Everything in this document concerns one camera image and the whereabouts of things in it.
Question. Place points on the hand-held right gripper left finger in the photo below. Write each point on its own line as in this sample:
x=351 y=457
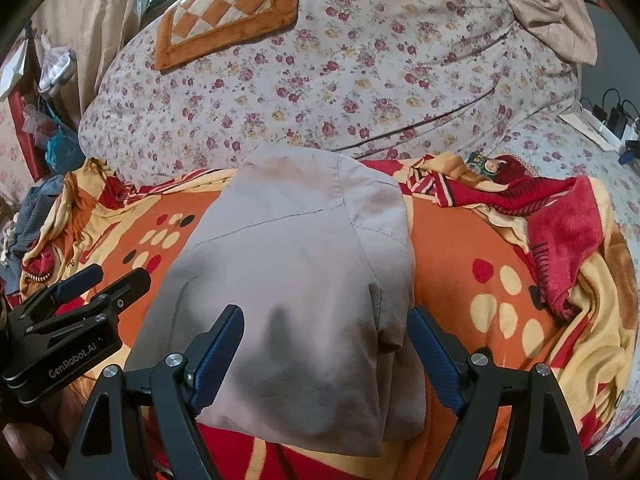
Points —
x=215 y=357

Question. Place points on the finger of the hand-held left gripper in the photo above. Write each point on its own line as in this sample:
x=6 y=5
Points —
x=80 y=280
x=120 y=292

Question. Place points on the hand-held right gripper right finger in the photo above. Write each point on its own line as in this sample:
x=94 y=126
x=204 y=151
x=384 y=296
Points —
x=440 y=360

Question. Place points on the beige jacket with ribbed cuffs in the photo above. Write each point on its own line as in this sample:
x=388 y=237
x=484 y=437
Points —
x=295 y=270

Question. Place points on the grey-blue clothes pile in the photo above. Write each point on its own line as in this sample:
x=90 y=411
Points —
x=37 y=215

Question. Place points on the orange yellow red printed blanket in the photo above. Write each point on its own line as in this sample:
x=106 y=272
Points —
x=500 y=280

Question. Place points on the blue plastic bag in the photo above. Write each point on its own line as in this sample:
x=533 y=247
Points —
x=62 y=147

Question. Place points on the red wooden furniture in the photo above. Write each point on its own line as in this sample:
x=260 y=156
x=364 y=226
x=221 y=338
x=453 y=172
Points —
x=25 y=130

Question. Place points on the white plastic bag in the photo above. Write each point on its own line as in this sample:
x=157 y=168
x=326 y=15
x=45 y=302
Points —
x=57 y=67

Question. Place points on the floral bed sheet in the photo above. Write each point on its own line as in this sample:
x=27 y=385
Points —
x=575 y=170

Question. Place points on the beige curtain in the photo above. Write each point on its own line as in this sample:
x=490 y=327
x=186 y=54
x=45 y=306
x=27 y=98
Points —
x=550 y=5
x=95 y=35

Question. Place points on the white paper sheet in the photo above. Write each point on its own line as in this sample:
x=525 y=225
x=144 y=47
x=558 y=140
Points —
x=587 y=130

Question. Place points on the white power strip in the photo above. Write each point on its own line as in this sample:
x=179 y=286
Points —
x=622 y=132

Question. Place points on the orange checkered cushion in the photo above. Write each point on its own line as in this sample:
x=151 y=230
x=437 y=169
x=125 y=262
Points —
x=225 y=15

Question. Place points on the black charger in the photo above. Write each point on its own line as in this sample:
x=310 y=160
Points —
x=602 y=107
x=620 y=120

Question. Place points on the floral quilt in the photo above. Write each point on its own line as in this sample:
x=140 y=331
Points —
x=350 y=70

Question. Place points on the wooden bed frame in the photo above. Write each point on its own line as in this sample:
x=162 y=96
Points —
x=30 y=440

